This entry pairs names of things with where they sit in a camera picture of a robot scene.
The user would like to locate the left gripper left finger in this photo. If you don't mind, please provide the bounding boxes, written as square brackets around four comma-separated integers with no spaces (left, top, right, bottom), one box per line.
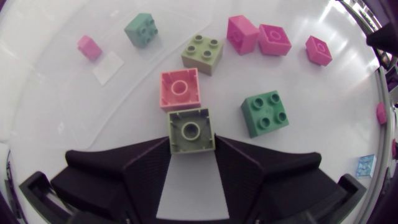
[50,136,172,224]

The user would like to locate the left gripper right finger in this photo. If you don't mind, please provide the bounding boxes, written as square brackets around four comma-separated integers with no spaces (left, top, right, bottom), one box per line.
[214,135,348,224]

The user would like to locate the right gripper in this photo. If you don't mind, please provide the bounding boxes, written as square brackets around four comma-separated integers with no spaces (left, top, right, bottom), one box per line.
[366,24,398,57]

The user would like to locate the olive green toy brick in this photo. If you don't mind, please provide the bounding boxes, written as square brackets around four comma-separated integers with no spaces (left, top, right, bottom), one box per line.
[167,107,216,155]
[180,34,224,77]

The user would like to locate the magenta toy brick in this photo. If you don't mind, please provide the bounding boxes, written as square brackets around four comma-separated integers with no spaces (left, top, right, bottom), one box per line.
[257,24,293,57]
[305,35,333,67]
[226,14,261,57]

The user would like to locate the salmon pink toy brick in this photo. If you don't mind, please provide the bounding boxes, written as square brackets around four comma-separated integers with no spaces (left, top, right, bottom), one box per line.
[159,67,202,113]

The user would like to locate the light blue toy brick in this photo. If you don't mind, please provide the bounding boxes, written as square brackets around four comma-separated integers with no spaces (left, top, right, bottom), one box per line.
[355,154,377,179]

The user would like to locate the small pink toy brick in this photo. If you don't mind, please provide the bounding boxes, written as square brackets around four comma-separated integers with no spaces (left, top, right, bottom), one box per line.
[76,34,103,62]

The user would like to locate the teal toy brick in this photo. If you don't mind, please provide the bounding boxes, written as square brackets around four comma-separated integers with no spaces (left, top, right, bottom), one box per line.
[124,12,159,49]

